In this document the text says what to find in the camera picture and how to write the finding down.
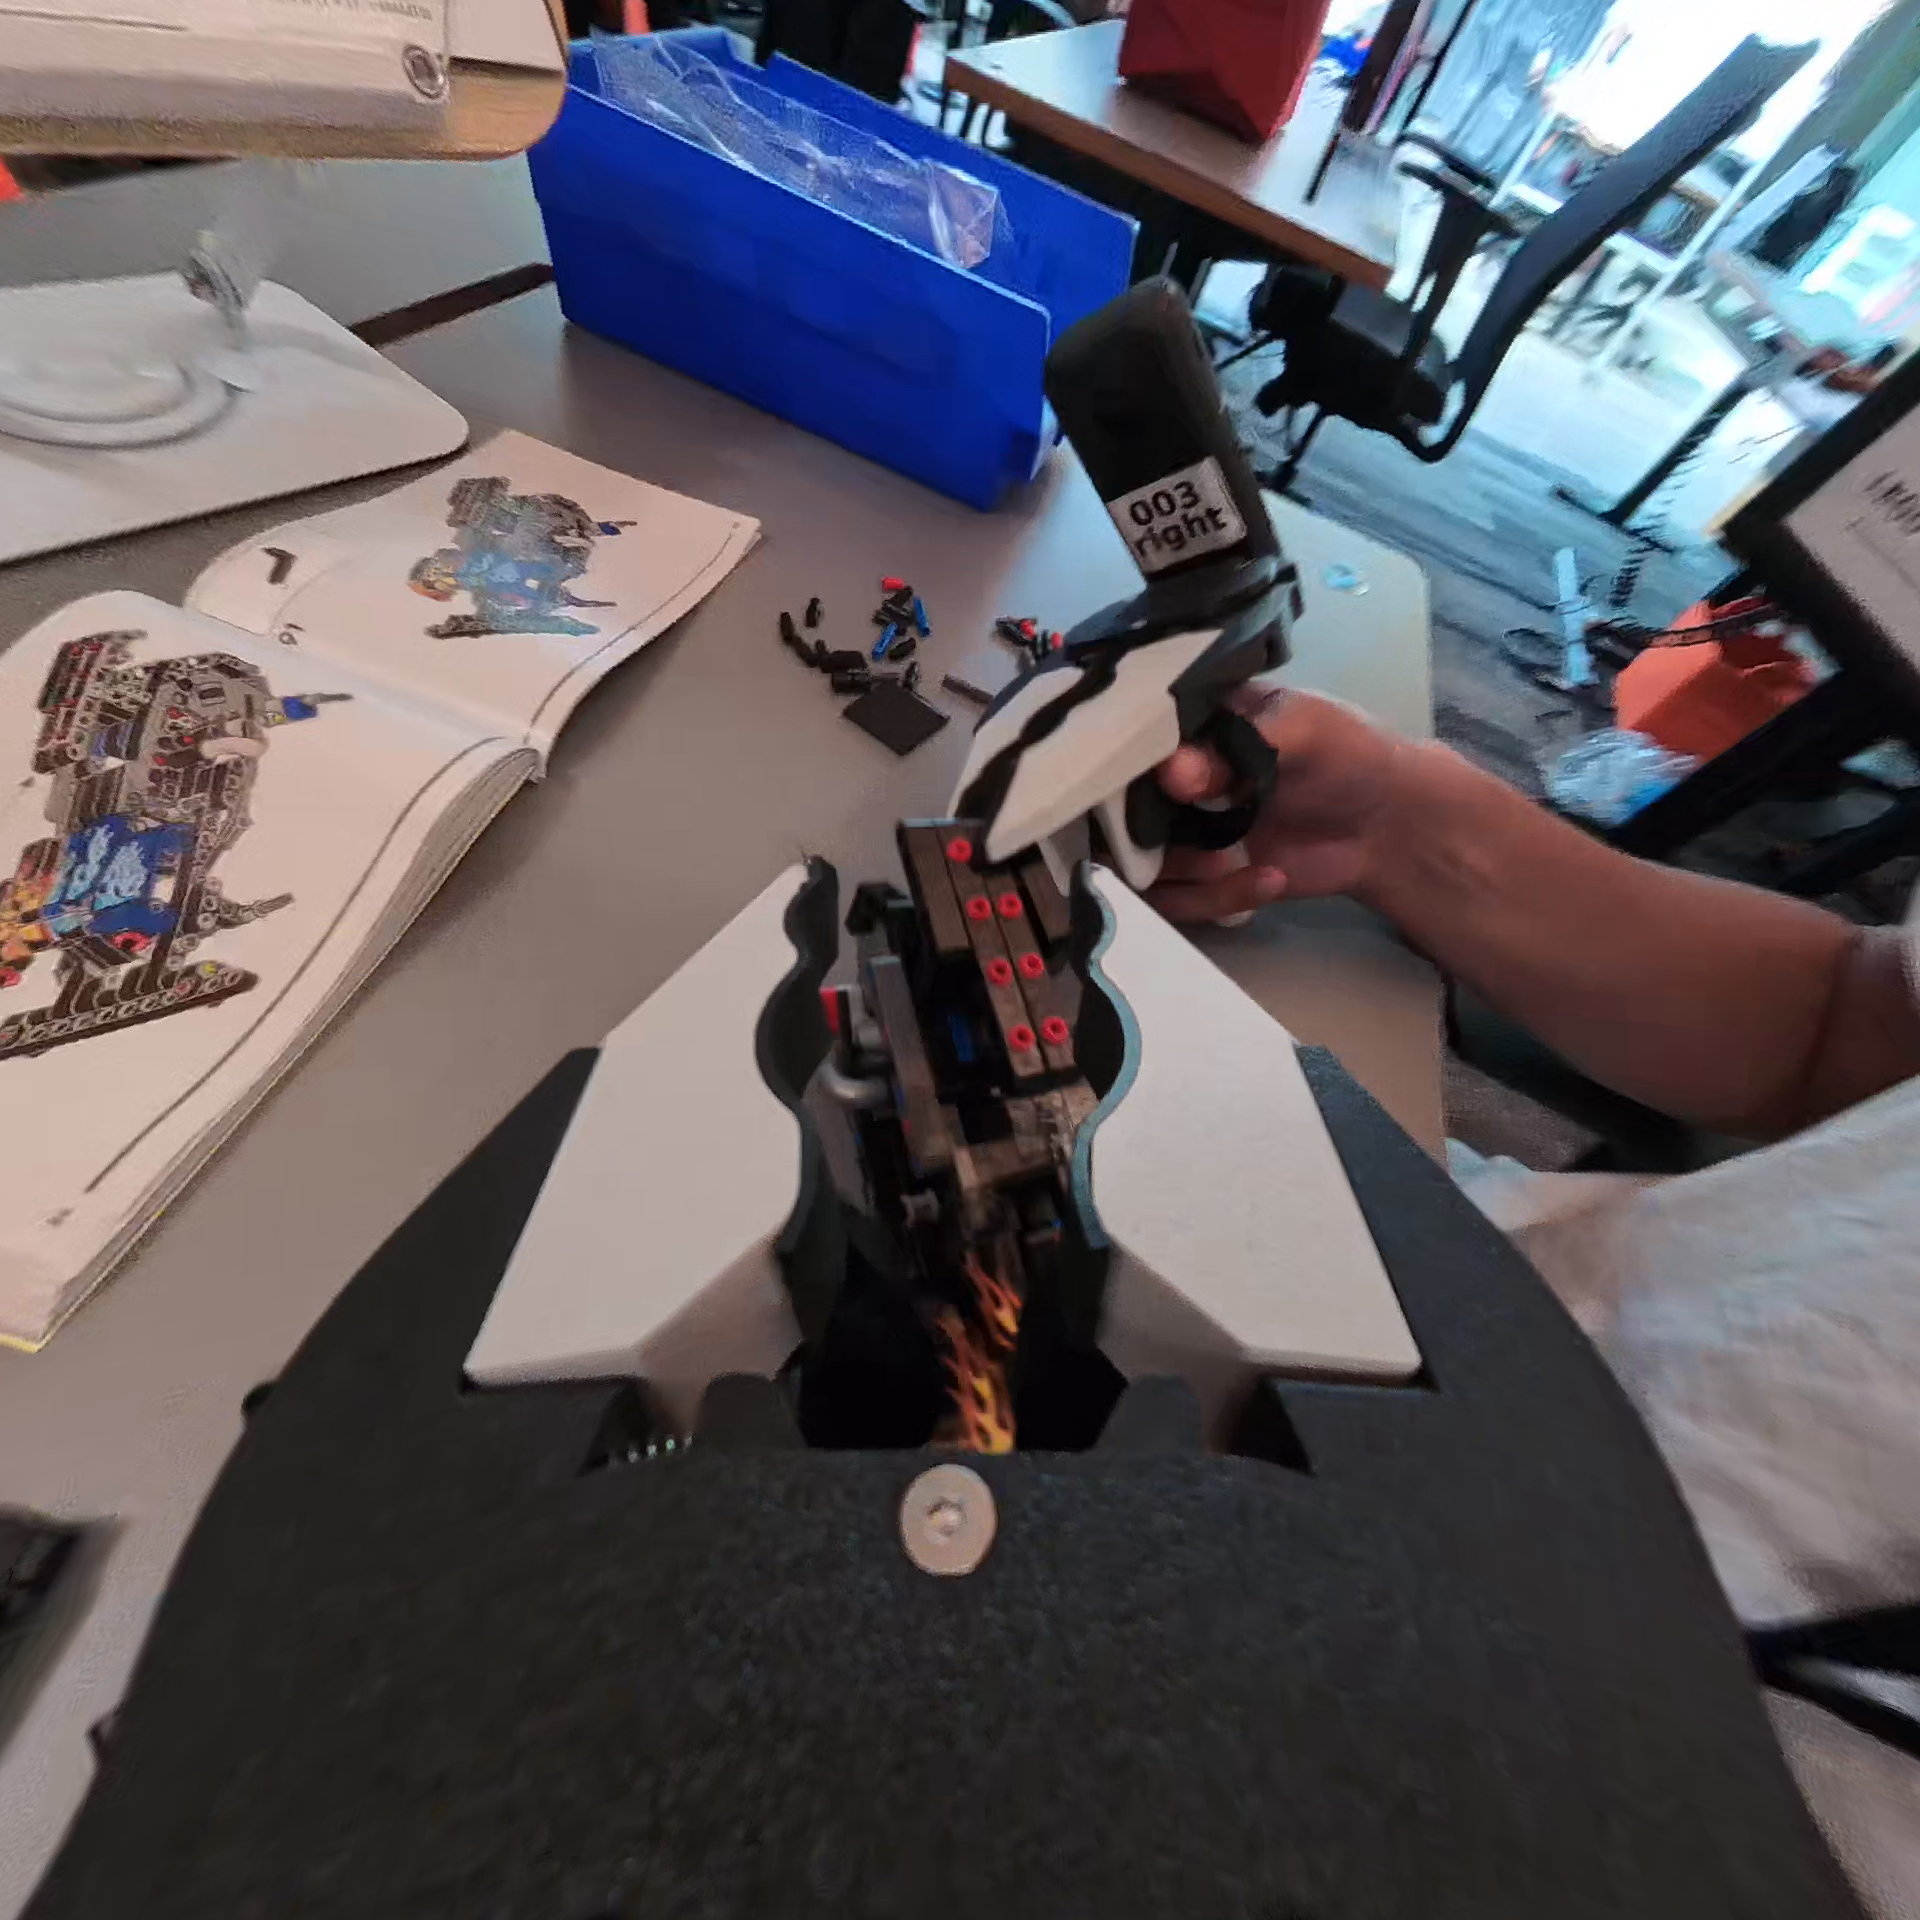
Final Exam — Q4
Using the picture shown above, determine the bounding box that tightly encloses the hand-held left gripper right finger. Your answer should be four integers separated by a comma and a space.
1065, 867, 1427, 1399

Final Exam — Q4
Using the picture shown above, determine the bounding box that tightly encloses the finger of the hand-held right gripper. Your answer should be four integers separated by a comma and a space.
951, 626, 1200, 841
982, 626, 1243, 891

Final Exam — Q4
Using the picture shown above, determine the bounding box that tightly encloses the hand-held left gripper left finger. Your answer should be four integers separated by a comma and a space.
462, 862, 844, 1430

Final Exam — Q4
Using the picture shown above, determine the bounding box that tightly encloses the lego truck model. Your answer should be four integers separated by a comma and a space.
801, 811, 1118, 1454

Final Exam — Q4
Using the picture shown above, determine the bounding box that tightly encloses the lego instruction booklet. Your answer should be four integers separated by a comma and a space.
0, 433, 765, 1354

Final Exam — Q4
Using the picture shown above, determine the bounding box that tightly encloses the person's right forearm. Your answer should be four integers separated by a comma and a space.
1395, 730, 1920, 1143

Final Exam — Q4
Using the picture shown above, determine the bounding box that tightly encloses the black flat lego plate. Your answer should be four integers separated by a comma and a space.
844, 674, 951, 752

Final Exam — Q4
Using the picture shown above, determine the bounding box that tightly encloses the pile of small lego pieces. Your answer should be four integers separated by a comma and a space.
780, 574, 1065, 710

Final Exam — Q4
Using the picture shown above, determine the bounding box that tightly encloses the person's right hand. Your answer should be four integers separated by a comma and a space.
1145, 687, 1446, 925

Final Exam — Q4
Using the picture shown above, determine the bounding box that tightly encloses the wooden table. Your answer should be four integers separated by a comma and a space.
939, 12, 1395, 290

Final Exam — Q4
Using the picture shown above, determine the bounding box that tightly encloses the red box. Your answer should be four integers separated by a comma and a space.
1118, 0, 1330, 140

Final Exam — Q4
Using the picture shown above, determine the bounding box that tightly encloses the blue plastic bin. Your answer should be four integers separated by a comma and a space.
532, 29, 1138, 518

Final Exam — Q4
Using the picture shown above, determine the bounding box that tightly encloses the clear plastic bag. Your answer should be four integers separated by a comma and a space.
572, 29, 1006, 268

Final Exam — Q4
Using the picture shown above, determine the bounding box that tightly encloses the black office chair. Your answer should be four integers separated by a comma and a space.
1251, 29, 1819, 498

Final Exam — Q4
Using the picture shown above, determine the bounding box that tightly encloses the person's white shirt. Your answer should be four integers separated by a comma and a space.
1446, 919, 1920, 1920

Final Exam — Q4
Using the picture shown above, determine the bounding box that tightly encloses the orange bag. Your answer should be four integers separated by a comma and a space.
1613, 600, 1819, 766

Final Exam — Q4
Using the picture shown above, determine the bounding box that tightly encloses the framed marker sign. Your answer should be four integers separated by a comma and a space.
1714, 354, 1920, 721

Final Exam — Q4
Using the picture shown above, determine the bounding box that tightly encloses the wooden document stand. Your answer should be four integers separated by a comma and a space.
0, 0, 572, 562

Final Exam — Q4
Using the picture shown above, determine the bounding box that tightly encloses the printed instruction sheet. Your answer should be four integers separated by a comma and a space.
0, 0, 558, 129

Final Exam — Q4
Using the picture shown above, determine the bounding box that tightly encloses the black shoulder strap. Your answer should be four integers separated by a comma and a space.
1749, 1613, 1920, 1727

